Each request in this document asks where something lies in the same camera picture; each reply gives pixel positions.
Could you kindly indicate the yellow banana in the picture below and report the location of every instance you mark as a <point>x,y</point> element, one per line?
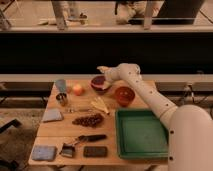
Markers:
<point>99,104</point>

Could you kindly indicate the orange apple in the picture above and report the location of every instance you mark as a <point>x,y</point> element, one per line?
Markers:
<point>78,89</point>

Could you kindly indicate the red bowl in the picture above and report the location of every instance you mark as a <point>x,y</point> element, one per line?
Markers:
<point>124,96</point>

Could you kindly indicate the metal spoon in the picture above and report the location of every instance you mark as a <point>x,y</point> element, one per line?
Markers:
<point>73,110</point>

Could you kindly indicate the small metal cup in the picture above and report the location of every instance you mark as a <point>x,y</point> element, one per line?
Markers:
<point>62,99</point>

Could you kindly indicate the light blue cup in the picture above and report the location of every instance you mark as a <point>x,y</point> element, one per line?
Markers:
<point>61,85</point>

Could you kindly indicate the black handled knife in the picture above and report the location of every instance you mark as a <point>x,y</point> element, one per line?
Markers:
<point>91,138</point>

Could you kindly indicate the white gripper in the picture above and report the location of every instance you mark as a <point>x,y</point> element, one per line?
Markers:
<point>110,73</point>

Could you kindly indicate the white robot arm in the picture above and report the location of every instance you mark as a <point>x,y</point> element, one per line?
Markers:
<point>190,127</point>

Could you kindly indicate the blue sponge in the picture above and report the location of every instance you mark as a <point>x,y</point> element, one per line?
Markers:
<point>44,153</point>

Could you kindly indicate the bunch of dark grapes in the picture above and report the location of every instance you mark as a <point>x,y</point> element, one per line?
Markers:
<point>89,121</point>

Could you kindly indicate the purple bowl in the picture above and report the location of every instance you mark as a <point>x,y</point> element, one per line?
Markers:
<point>99,89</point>

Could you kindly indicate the green tray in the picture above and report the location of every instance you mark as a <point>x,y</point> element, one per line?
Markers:
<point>140,135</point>

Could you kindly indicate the grey blue cloth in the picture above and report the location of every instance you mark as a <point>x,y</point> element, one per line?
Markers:
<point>52,115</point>

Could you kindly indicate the dark brown rectangular block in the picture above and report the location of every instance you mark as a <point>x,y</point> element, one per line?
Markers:
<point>95,151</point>

